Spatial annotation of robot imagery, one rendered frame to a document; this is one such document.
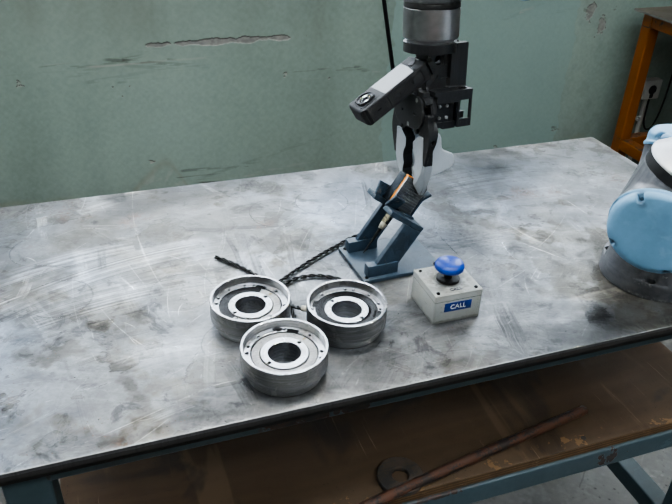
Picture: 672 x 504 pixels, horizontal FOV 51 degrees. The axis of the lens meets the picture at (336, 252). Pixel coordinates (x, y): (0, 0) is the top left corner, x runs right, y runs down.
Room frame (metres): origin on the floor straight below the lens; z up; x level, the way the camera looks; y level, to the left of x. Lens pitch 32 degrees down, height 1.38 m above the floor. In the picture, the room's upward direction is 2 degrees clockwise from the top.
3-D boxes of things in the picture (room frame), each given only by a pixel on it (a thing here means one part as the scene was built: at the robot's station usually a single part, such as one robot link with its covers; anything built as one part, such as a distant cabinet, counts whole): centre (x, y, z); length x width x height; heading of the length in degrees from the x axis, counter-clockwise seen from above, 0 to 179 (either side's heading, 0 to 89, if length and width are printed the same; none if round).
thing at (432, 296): (0.81, -0.16, 0.82); 0.08 x 0.07 x 0.05; 110
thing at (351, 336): (0.75, -0.02, 0.82); 0.10 x 0.10 x 0.04
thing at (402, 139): (0.97, -0.11, 0.96); 0.06 x 0.03 x 0.09; 117
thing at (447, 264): (0.81, -0.15, 0.85); 0.04 x 0.04 x 0.05
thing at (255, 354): (0.66, 0.06, 0.82); 0.08 x 0.08 x 0.02
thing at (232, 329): (0.75, 0.11, 0.82); 0.10 x 0.10 x 0.04
